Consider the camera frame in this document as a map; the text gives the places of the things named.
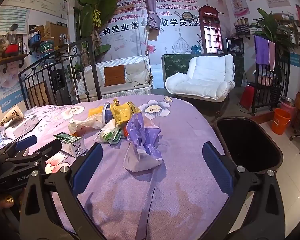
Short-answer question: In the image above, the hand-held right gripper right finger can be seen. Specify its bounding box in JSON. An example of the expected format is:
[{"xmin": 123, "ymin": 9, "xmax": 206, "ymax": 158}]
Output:
[{"xmin": 202, "ymin": 141, "xmax": 287, "ymax": 240}]

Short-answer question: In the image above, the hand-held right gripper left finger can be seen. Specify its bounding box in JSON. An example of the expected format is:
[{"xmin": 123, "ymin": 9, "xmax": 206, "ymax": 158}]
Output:
[{"xmin": 19, "ymin": 142, "xmax": 108, "ymax": 240}]

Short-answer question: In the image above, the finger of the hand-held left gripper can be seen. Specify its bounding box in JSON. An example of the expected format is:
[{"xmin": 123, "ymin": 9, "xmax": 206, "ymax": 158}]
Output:
[
  {"xmin": 0, "ymin": 135, "xmax": 38, "ymax": 161},
  {"xmin": 5, "ymin": 139, "xmax": 63, "ymax": 172}
]

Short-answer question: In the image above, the green and white carton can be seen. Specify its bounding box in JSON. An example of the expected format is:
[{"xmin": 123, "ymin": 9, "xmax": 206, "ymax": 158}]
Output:
[{"xmin": 53, "ymin": 132, "xmax": 87, "ymax": 158}]

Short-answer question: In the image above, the black trash bin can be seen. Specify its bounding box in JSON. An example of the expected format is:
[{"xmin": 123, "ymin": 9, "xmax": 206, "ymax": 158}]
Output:
[{"xmin": 213, "ymin": 116, "xmax": 283, "ymax": 174}]

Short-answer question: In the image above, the green snack packet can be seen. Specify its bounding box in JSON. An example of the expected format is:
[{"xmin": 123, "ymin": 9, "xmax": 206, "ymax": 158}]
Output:
[{"xmin": 97, "ymin": 125, "xmax": 127, "ymax": 144}]

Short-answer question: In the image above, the yellow wrapper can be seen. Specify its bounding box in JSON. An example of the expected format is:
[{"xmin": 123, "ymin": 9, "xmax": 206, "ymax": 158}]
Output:
[{"xmin": 88, "ymin": 106, "xmax": 104, "ymax": 118}]

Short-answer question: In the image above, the purple snack bag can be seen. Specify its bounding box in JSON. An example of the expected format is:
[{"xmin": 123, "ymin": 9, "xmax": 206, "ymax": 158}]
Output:
[{"xmin": 126, "ymin": 112, "xmax": 163, "ymax": 160}]

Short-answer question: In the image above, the yellow foil packet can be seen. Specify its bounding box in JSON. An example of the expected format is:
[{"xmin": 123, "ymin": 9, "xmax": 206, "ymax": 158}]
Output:
[{"xmin": 110, "ymin": 99, "xmax": 141, "ymax": 127}]

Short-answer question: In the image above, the person's left hand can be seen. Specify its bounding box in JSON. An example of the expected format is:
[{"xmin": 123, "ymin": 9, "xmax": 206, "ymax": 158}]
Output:
[{"xmin": 0, "ymin": 190, "xmax": 25, "ymax": 213}]

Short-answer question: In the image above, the white cardboard box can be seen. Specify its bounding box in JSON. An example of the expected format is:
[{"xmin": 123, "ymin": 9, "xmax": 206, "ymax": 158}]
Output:
[{"xmin": 5, "ymin": 115, "xmax": 40, "ymax": 140}]

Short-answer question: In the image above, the brown printed paper cup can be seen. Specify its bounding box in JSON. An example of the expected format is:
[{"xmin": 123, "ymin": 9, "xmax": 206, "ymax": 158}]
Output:
[{"xmin": 0, "ymin": 104, "xmax": 24, "ymax": 127}]

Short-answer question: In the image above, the purple floral bedsheet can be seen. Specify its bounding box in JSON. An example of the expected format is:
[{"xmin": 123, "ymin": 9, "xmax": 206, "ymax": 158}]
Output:
[{"xmin": 0, "ymin": 94, "xmax": 240, "ymax": 240}]

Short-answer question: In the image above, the wooden panel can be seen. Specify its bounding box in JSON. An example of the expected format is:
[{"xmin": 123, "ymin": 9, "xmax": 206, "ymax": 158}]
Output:
[{"xmin": 27, "ymin": 81, "xmax": 50, "ymax": 108}]

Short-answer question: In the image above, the black water dispenser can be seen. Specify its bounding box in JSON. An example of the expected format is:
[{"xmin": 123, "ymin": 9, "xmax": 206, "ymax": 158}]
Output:
[{"xmin": 50, "ymin": 67, "xmax": 67, "ymax": 103}]

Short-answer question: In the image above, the orange plastic bucket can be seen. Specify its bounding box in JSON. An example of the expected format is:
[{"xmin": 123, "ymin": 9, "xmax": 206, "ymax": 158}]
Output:
[{"xmin": 271, "ymin": 108, "xmax": 292, "ymax": 135}]

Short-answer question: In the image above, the white sofa cushion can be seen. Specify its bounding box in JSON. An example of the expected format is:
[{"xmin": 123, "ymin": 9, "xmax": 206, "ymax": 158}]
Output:
[{"xmin": 83, "ymin": 66, "xmax": 105, "ymax": 91}]

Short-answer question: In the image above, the black metal rack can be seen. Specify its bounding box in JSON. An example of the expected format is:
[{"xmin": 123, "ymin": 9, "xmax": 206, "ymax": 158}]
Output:
[{"xmin": 251, "ymin": 52, "xmax": 290, "ymax": 115}]

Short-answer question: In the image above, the pink plastic basin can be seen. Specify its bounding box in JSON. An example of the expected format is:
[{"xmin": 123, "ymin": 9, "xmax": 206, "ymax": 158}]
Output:
[{"xmin": 281, "ymin": 101, "xmax": 297, "ymax": 120}]

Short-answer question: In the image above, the white wicker swing sofa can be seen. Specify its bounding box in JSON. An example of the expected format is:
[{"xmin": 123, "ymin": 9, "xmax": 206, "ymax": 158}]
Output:
[{"xmin": 76, "ymin": 55, "xmax": 154, "ymax": 102}]

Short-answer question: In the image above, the white cushioned lounge chair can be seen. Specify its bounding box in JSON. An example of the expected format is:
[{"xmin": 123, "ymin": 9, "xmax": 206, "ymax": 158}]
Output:
[{"xmin": 165, "ymin": 54, "xmax": 237, "ymax": 103}]

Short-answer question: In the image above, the brown square cushion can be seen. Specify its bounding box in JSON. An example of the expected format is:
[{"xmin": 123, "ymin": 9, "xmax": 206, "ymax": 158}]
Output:
[{"xmin": 104, "ymin": 64, "xmax": 126, "ymax": 87}]

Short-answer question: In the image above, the metal basin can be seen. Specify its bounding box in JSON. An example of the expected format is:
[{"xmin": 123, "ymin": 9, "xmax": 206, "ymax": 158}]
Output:
[{"xmin": 280, "ymin": 96, "xmax": 297, "ymax": 107}]

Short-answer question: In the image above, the beige sofa cushion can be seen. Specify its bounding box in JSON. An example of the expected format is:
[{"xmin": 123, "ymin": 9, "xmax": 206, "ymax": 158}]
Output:
[{"xmin": 125, "ymin": 61, "xmax": 150, "ymax": 85}]

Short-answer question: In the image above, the small black display box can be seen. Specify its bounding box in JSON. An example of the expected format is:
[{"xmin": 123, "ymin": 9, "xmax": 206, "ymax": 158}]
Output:
[{"xmin": 226, "ymin": 37, "xmax": 245, "ymax": 55}]

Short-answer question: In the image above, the pink towel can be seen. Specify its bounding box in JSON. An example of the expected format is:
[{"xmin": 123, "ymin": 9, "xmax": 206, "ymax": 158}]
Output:
[{"xmin": 268, "ymin": 40, "xmax": 276, "ymax": 71}]

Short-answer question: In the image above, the purple towel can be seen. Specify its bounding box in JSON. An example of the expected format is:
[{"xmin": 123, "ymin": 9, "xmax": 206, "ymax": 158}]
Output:
[{"xmin": 254, "ymin": 35, "xmax": 270, "ymax": 65}]

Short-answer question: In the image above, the red telephone booth cabinet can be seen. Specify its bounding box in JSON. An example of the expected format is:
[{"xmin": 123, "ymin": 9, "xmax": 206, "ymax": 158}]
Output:
[{"xmin": 198, "ymin": 6, "xmax": 224, "ymax": 54}]

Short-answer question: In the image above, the green potted plant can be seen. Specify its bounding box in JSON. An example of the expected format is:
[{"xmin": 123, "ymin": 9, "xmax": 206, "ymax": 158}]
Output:
[{"xmin": 250, "ymin": 9, "xmax": 300, "ymax": 55}]

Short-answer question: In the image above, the tall banana plant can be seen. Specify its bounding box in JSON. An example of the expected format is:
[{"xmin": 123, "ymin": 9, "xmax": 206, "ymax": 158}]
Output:
[{"xmin": 70, "ymin": 0, "xmax": 138, "ymax": 63}]

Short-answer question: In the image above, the face wall poster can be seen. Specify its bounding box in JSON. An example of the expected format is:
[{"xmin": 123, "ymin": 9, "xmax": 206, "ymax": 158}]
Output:
[{"xmin": 0, "ymin": 62, "xmax": 28, "ymax": 113}]

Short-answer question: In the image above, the wooden wall shelf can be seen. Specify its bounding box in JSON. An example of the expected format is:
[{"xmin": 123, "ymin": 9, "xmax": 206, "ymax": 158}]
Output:
[{"xmin": 0, "ymin": 52, "xmax": 30, "ymax": 73}]

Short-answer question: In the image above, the blue wall sign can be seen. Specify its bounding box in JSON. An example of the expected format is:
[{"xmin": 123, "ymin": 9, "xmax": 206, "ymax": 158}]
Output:
[{"xmin": 289, "ymin": 52, "xmax": 300, "ymax": 68}]

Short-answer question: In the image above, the black wall bottle rack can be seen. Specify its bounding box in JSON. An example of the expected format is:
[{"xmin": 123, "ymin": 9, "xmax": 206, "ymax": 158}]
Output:
[{"xmin": 234, "ymin": 17, "xmax": 252, "ymax": 40}]

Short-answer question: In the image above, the large wall poster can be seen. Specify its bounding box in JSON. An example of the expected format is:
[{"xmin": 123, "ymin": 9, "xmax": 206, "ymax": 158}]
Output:
[{"xmin": 100, "ymin": 0, "xmax": 230, "ymax": 63}]

